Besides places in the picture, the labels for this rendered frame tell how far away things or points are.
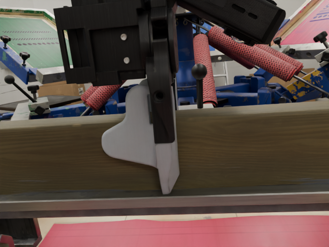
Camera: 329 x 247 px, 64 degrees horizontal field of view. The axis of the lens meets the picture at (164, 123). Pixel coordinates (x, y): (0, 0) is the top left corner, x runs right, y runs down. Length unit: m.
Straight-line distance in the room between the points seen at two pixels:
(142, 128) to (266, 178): 0.11
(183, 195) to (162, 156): 0.05
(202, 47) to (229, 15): 0.66
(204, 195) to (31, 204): 0.15
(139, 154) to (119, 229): 0.22
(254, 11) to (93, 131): 0.15
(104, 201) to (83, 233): 0.19
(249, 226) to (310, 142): 0.19
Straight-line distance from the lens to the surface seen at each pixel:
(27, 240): 0.40
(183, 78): 1.02
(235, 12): 0.20
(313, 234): 0.41
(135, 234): 0.40
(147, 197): 0.23
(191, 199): 0.23
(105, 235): 0.41
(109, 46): 0.20
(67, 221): 0.46
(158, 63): 0.18
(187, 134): 0.22
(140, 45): 0.19
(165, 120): 0.18
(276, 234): 0.40
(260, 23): 0.20
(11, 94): 5.38
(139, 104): 0.20
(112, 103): 0.91
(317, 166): 0.25
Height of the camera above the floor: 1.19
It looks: 15 degrees down
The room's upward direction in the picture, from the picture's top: 5 degrees counter-clockwise
